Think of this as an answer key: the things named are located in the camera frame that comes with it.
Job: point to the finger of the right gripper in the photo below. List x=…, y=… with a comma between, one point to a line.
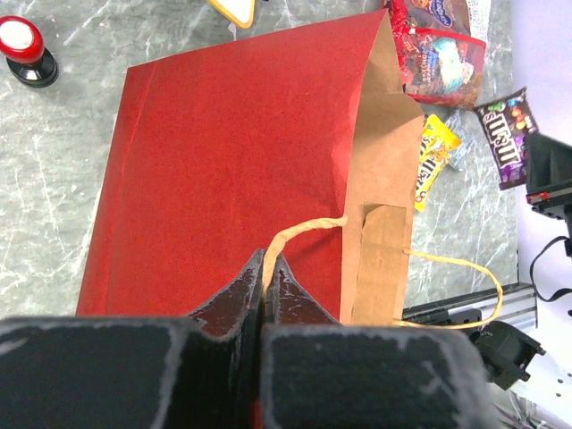
x=548, y=178

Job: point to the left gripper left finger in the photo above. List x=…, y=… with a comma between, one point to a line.
x=190, y=371

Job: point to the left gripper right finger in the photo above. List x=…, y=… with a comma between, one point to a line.
x=317, y=373

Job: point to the yellow M&M packet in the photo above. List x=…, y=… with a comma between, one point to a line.
x=437, y=144

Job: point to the red cookie snack bag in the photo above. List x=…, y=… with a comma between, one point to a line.
x=441, y=49

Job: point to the red paper bag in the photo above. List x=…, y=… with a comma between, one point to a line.
x=218, y=150

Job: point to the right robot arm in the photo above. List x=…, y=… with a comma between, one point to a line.
x=535, y=366

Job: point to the red black marker cap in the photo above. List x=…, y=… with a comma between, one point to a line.
x=22, y=44

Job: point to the small whiteboard yellow frame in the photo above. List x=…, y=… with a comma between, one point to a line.
x=240, y=12

